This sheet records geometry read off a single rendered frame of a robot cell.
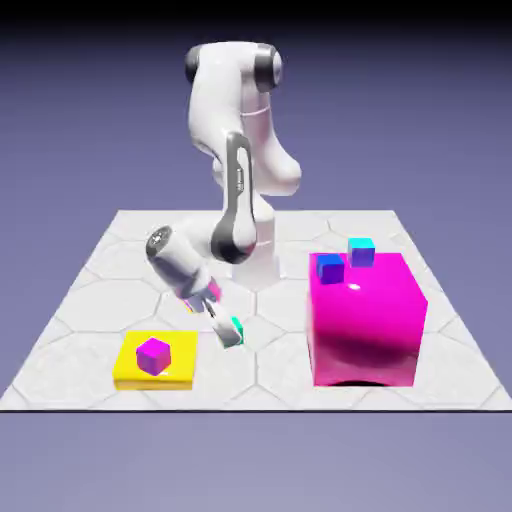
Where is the small cyan cube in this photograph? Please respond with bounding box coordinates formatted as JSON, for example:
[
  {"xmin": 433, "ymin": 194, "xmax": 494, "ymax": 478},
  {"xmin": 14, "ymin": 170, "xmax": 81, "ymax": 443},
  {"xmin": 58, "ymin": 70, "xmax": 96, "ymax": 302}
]
[{"xmin": 346, "ymin": 236, "xmax": 377, "ymax": 269}]

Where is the small magenta cube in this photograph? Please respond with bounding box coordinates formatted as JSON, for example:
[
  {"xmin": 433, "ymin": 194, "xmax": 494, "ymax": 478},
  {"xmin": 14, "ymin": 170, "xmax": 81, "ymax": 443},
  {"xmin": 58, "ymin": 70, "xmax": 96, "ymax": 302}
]
[{"xmin": 135, "ymin": 336, "xmax": 173, "ymax": 378}]

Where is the small blue cube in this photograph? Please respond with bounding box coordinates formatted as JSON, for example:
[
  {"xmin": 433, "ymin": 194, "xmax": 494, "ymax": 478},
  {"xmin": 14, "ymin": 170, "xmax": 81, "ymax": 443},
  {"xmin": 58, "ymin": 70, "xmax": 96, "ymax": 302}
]
[{"xmin": 316, "ymin": 252, "xmax": 346, "ymax": 286}]

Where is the large yellow box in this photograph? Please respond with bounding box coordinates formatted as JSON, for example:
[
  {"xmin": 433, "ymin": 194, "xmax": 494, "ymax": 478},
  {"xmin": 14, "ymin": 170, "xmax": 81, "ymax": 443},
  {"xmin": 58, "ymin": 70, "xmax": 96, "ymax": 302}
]
[{"xmin": 112, "ymin": 329, "xmax": 200, "ymax": 392}]

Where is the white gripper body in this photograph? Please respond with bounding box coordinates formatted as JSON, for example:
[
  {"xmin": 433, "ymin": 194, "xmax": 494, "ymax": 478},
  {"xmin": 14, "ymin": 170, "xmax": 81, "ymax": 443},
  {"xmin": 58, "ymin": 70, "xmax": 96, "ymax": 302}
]
[{"xmin": 185, "ymin": 294, "xmax": 222, "ymax": 327}]

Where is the large magenta box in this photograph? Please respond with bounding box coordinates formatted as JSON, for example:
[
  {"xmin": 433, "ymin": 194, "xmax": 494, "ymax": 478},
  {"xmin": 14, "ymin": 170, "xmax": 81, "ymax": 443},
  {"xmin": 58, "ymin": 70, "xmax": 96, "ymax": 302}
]
[{"xmin": 306, "ymin": 251, "xmax": 430, "ymax": 389}]

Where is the small green cube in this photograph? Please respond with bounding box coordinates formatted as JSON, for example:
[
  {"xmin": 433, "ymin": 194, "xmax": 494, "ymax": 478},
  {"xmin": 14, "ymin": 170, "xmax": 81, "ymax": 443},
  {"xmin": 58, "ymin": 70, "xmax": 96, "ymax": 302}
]
[{"xmin": 222, "ymin": 315, "xmax": 246, "ymax": 350}]

